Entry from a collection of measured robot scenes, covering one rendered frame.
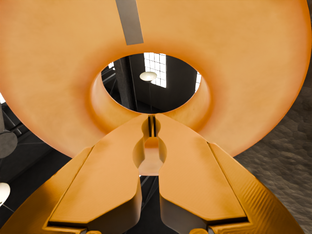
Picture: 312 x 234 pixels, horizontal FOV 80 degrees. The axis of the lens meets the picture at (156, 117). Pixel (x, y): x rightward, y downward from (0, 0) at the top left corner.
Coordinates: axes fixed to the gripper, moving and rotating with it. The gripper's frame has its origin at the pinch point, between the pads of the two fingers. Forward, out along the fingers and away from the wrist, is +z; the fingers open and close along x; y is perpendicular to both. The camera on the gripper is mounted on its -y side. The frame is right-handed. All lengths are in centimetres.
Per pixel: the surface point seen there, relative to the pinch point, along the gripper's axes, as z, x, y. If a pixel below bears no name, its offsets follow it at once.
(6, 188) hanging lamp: 251, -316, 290
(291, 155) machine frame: 20.6, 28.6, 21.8
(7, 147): 171, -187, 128
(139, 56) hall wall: 894, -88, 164
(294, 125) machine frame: 20.0, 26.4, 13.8
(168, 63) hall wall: 804, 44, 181
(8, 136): 176, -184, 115
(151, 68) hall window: 864, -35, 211
